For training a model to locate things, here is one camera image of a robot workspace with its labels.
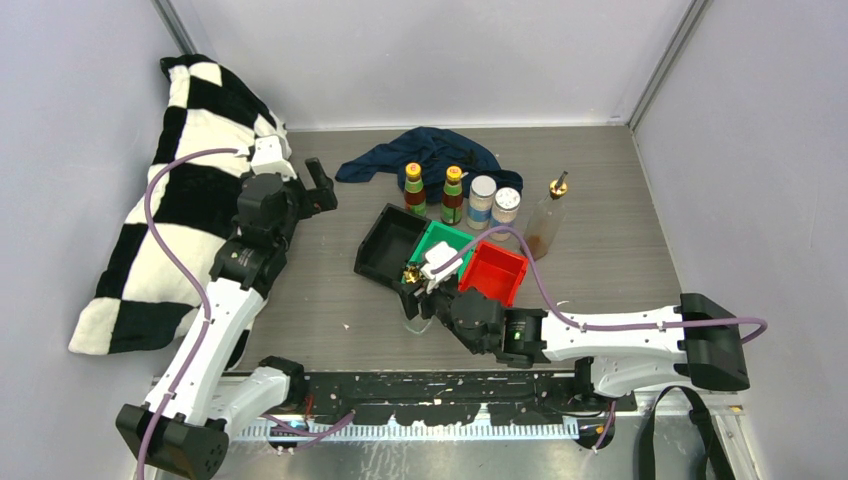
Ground spice jar perforated lid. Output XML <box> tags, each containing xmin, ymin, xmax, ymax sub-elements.
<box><xmin>489</xmin><ymin>187</ymin><xmax>521</xmax><ymax>228</ymax></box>

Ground brown oil cruet gold spout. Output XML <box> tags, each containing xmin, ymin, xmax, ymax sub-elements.
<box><xmin>524</xmin><ymin>171</ymin><xmax>568</xmax><ymax>260</ymax></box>

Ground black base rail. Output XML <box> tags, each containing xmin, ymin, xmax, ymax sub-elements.
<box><xmin>270</xmin><ymin>370</ymin><xmax>610</xmax><ymax>426</ymax></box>

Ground black white checkered blanket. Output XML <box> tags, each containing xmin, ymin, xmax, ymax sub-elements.
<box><xmin>68</xmin><ymin>54</ymin><xmax>287</xmax><ymax>355</ymax></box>

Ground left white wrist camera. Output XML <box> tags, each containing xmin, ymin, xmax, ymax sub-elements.
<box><xmin>250</xmin><ymin>135</ymin><xmax>297</xmax><ymax>181</ymax></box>

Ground sauce bottle yellow cap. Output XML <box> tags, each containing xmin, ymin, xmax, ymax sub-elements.
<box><xmin>404</xmin><ymin>162</ymin><xmax>427</xmax><ymax>217</ymax></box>
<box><xmin>441</xmin><ymin>165</ymin><xmax>464</xmax><ymax>225</ymax></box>

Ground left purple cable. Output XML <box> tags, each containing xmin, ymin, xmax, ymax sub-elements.
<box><xmin>135</xmin><ymin>148</ymin><xmax>253</xmax><ymax>480</ymax></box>

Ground purple cable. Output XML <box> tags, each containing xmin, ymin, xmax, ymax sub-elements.
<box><xmin>135</xmin><ymin>148</ymin><xmax>253</xmax><ymax>480</ymax></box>
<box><xmin>437</xmin><ymin>225</ymin><xmax>770</xmax><ymax>346</ymax></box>

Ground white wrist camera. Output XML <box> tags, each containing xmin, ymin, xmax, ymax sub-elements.
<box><xmin>250</xmin><ymin>135</ymin><xmax>297</xmax><ymax>181</ymax></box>
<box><xmin>420</xmin><ymin>241</ymin><xmax>463</xmax><ymax>294</ymax></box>

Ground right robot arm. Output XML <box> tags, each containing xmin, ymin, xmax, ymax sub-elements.
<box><xmin>391</xmin><ymin>279</ymin><xmax>751</xmax><ymax>411</ymax></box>

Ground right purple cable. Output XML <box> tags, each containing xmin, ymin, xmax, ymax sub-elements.
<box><xmin>437</xmin><ymin>225</ymin><xmax>770</xmax><ymax>346</ymax></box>

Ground black strap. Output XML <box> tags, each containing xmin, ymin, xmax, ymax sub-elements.
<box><xmin>637</xmin><ymin>385</ymin><xmax>737</xmax><ymax>480</ymax></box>

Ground spice jar plain lid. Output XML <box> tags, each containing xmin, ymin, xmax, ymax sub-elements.
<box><xmin>466</xmin><ymin>175</ymin><xmax>497</xmax><ymax>230</ymax></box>

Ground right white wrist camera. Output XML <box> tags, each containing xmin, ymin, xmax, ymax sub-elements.
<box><xmin>420</xmin><ymin>241</ymin><xmax>463</xmax><ymax>294</ymax></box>

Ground red plastic bin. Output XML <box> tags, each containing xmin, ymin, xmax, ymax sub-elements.
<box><xmin>459</xmin><ymin>241</ymin><xmax>528</xmax><ymax>307</ymax></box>

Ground clear glass cruet gold spout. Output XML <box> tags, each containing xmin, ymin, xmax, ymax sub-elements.
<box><xmin>393</xmin><ymin>263</ymin><xmax>432</xmax><ymax>335</ymax></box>

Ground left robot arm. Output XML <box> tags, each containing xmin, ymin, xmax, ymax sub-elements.
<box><xmin>115</xmin><ymin>158</ymin><xmax>338</xmax><ymax>479</ymax></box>

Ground black plastic bin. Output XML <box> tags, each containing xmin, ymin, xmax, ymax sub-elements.
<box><xmin>353</xmin><ymin>203</ymin><xmax>431</xmax><ymax>289</ymax></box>

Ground dark blue shorts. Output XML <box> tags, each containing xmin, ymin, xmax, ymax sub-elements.
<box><xmin>335</xmin><ymin>127</ymin><xmax>524</xmax><ymax>204</ymax></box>

